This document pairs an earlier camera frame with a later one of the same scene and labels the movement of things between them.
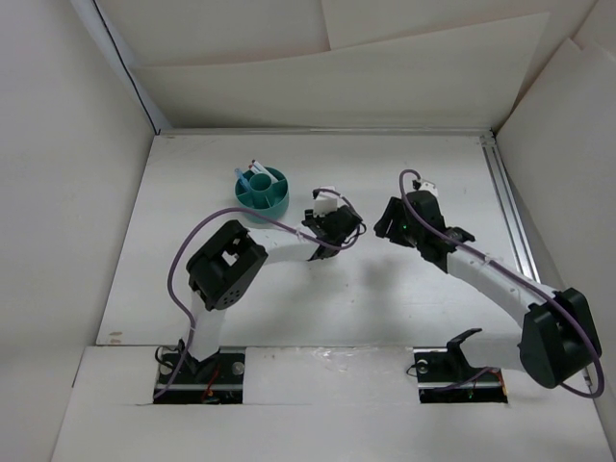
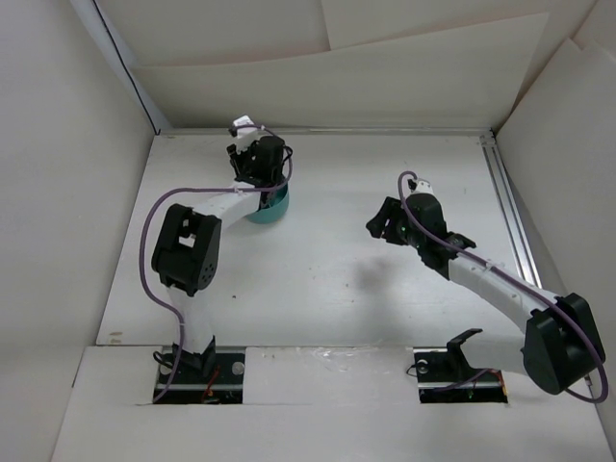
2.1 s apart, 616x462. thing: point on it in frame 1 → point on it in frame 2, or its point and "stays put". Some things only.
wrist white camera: x=428 y=186 stays put
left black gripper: x=310 y=217 → x=237 y=155
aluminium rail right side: x=520 y=240 stays put
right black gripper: x=395 y=211 stays put
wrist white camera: x=324 y=204 → x=243 y=120
